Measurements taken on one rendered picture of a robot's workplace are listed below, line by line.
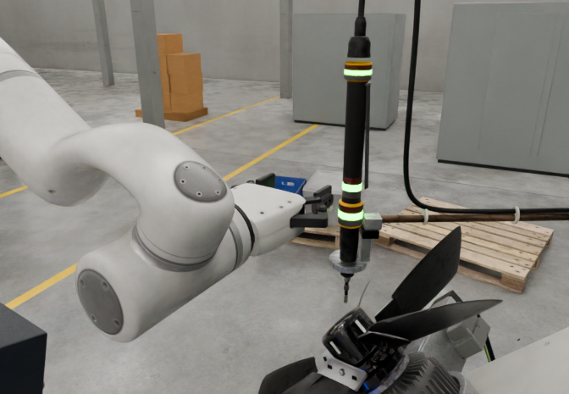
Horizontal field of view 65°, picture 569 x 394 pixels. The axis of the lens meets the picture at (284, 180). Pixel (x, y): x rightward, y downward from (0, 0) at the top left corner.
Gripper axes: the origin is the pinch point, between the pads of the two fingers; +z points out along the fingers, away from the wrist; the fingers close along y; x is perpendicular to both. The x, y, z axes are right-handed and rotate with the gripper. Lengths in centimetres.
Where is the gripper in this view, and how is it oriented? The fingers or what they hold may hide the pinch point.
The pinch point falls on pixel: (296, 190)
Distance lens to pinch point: 62.8
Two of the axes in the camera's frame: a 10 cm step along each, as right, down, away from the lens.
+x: 0.0, -9.4, -3.4
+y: 8.4, 1.9, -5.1
